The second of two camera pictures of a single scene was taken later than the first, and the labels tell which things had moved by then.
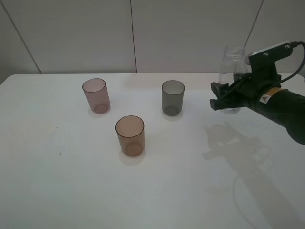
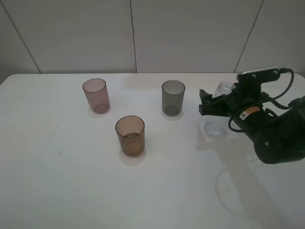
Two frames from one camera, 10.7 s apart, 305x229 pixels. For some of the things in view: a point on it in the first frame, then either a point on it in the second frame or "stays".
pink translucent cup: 96,92 stays
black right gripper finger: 222,89 to 207,98
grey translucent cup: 172,97 stays
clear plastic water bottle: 234,62 to 217,126
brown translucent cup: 130,132 stays
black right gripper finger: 229,101 to 219,108
